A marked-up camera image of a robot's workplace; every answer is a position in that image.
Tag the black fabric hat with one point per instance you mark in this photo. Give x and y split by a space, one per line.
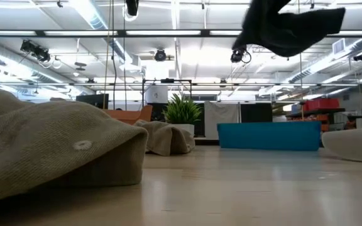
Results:
288 34

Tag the large olive beige knit hat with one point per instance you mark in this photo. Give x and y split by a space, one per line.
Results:
42 141

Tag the pale grey hat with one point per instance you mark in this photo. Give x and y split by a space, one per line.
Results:
354 144

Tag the green potted plant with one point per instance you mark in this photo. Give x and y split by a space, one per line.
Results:
182 111

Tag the white plant pot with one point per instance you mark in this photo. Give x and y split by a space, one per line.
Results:
188 128

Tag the grey fabric panel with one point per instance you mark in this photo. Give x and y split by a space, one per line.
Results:
221 120

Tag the black round ceiling fixture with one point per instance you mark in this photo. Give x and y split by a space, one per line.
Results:
237 56
160 55

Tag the black computer monitor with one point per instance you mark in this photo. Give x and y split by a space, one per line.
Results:
93 100

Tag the blue plastic bin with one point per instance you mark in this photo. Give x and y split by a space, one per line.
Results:
269 136

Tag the red storage bin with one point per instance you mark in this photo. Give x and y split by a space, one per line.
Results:
322 104

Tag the wooden storage shelf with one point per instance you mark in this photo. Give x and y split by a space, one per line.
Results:
325 120

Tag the black ceiling spotlight cluster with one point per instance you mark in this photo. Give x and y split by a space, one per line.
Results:
36 51

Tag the black horizontal frame bar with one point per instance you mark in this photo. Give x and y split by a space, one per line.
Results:
121 33

